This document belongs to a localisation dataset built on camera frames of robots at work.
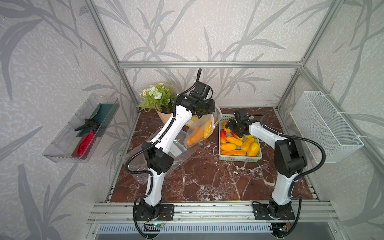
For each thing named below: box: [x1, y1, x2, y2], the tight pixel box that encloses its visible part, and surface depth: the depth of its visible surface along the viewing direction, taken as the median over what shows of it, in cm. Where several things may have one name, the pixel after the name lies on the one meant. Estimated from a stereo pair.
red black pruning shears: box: [71, 118, 100, 160], surface depth 61 cm
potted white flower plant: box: [137, 81, 178, 125], surface depth 89 cm
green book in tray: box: [76, 103, 120, 138], surface depth 69 cm
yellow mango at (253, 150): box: [246, 142, 260, 157], surface depth 90 cm
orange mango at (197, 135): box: [186, 126, 205, 146], surface depth 96 cm
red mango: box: [220, 129, 227, 144], surface depth 99 cm
